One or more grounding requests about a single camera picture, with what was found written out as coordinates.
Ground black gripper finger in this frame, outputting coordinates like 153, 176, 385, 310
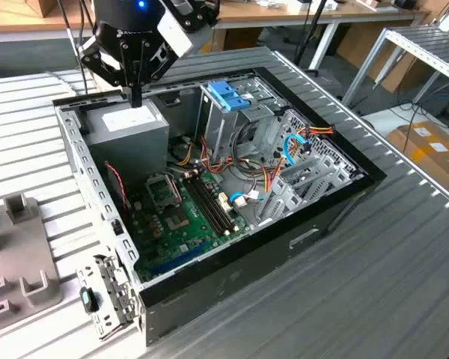
132, 39, 174, 108
77, 37, 134, 108

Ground blue data wire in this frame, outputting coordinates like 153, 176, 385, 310
230, 131, 312, 205

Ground grey metal disk bay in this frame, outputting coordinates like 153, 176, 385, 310
254, 151, 364, 227

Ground blue plastic drive latch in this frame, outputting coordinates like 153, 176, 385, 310
207, 81, 256, 112

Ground small brown box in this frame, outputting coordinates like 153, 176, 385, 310
25, 0, 61, 19

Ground grey metal drive cage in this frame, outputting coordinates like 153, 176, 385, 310
194, 73, 285, 162

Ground plain cardboard box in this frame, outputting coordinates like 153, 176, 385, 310
201, 28, 263, 52

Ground grey power supply unit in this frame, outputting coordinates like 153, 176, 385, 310
81, 99, 170, 188

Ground metal socket cover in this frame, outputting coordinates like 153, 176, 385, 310
144, 172, 183, 207

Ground RAM slot black clips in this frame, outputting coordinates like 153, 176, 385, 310
182, 176, 225, 238
192, 174, 234, 233

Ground RAM slot white clips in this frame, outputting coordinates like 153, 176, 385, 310
185, 171, 231, 236
195, 168, 240, 231

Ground CPU socket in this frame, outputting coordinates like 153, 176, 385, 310
163, 209, 192, 231

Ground black tripod stand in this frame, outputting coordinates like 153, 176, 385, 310
293, 0, 329, 70

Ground green motherboard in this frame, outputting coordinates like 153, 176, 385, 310
129, 168, 254, 283

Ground blue expansion slot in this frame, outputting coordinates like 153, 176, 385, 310
149, 241, 207, 277

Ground long wooden desk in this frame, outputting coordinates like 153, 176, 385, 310
0, 0, 433, 72

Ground grey parts rack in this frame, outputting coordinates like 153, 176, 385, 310
0, 192, 65, 336

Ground metal expansion card retainer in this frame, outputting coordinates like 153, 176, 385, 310
76, 253, 143, 342

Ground black open PC case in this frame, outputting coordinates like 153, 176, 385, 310
52, 66, 388, 347

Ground black teal retainer latch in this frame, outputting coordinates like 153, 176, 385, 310
79, 286, 100, 313

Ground aluminium slat table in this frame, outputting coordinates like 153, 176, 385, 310
342, 25, 449, 109

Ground cardboard box with labels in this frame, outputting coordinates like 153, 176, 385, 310
387, 121, 449, 195

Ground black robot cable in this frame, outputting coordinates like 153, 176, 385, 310
58, 0, 98, 95

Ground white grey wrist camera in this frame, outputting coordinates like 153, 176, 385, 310
156, 10, 195, 59

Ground black camera bracket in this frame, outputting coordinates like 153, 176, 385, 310
166, 0, 222, 34

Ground yellow wire pair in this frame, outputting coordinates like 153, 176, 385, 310
170, 136, 194, 168

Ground red black twisted wire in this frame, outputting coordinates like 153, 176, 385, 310
104, 161, 132, 221

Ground multicolour wire bundle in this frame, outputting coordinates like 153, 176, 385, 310
200, 136, 285, 191

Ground orange yellow red power wire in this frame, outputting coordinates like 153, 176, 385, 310
298, 125, 336, 155

